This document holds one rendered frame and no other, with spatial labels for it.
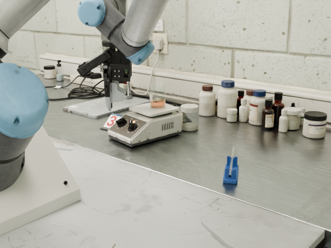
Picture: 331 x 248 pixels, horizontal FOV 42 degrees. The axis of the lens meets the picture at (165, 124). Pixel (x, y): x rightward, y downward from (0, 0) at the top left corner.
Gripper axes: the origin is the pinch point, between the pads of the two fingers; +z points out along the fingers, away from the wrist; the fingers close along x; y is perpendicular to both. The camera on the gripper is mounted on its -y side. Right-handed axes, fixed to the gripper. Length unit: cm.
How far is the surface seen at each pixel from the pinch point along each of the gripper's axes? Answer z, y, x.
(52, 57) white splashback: 6, -43, 106
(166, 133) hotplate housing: 7.3, 18.2, -4.8
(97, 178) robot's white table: 8.1, 1.3, -34.5
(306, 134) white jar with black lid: 7, 61, -5
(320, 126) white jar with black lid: 3, 65, -6
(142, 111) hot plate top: 0.5, 10.7, -3.9
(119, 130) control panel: 5.8, 4.1, -6.4
